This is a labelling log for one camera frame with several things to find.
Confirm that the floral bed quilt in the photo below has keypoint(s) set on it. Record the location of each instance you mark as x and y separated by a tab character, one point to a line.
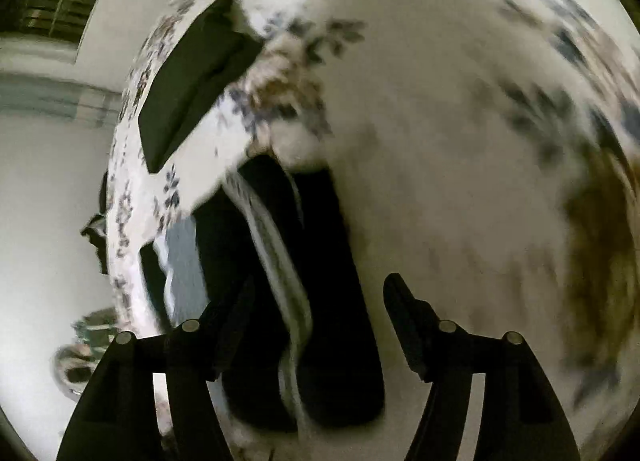
450	141

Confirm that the striped knit sweater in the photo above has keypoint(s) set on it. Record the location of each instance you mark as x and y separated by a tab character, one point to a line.
330	291

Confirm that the grey-green curtain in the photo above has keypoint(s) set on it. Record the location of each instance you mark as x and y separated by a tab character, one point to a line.
55	98

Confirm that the dark clothes pile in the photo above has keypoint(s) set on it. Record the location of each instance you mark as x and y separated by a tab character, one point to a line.
97	236

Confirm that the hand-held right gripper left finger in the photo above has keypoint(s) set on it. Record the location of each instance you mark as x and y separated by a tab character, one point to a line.
235	323

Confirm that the barred window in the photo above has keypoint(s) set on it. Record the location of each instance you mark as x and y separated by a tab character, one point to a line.
60	6

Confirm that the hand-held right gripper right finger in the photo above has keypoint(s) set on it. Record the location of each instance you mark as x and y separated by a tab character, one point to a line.
406	308

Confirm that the black folded garment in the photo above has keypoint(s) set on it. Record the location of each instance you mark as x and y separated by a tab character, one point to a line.
192	81

